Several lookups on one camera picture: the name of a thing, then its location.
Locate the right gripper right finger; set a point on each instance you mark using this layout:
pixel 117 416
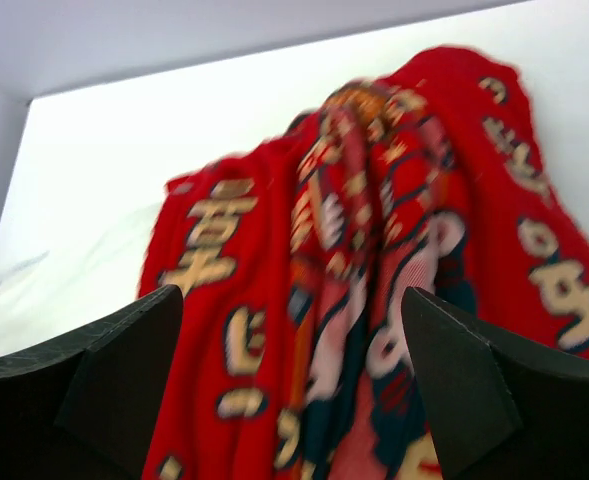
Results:
pixel 499 406

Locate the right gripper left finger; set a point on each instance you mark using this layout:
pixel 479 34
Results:
pixel 84 405

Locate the red printed pillowcase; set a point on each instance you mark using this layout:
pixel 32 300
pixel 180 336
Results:
pixel 292 260

